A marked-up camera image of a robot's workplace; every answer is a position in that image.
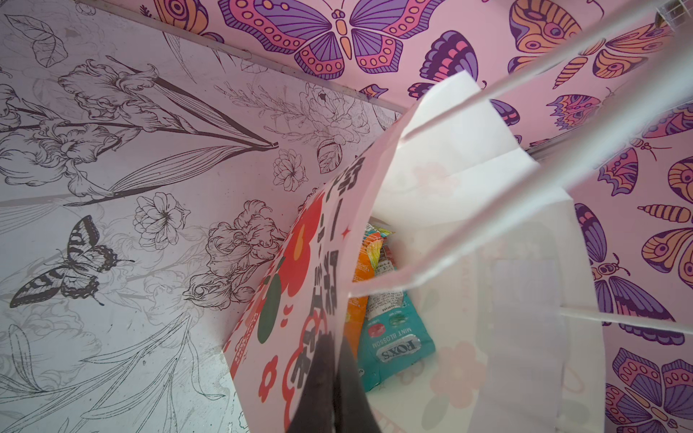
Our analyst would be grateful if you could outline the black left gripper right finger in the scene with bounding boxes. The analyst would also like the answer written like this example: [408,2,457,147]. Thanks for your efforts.
[333,338,381,433]

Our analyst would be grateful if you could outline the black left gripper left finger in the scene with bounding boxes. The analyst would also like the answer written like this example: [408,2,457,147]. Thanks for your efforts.
[287,334,336,433]

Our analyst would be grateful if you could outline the teal snack packet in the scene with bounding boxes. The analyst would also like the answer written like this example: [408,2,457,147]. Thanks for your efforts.
[356,245,437,393]

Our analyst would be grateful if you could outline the orange Fox's candy bag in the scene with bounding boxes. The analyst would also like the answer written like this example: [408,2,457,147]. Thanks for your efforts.
[343,224,392,358]

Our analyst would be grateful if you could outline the white paper bag with flower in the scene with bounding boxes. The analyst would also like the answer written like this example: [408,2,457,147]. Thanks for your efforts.
[224,1,692,432]

